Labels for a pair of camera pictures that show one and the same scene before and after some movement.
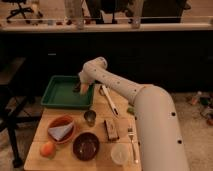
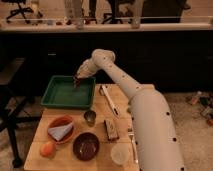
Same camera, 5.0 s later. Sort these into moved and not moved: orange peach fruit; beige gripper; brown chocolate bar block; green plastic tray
Moved: beige gripper
Not moved: orange peach fruit; brown chocolate bar block; green plastic tray
